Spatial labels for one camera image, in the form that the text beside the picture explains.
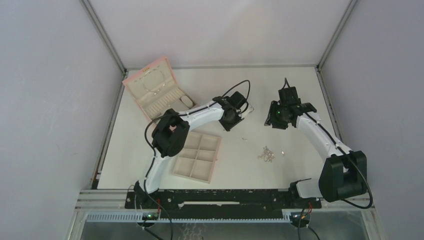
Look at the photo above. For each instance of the beige six-compartment tray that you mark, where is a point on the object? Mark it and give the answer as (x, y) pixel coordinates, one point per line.
(196, 160)

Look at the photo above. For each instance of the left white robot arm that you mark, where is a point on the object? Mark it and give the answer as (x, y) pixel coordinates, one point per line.
(166, 135)

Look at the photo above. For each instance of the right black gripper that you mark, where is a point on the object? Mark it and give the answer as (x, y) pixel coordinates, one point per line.
(271, 119)

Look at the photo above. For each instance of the black mounting base plate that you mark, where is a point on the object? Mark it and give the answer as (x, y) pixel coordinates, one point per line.
(220, 204)

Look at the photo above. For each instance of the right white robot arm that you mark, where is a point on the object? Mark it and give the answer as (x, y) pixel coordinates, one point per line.
(344, 171)

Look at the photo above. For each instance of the pink jewelry box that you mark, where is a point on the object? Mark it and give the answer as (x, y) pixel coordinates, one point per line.
(155, 90)

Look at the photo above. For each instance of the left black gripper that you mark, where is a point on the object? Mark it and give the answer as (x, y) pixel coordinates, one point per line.
(239, 119)

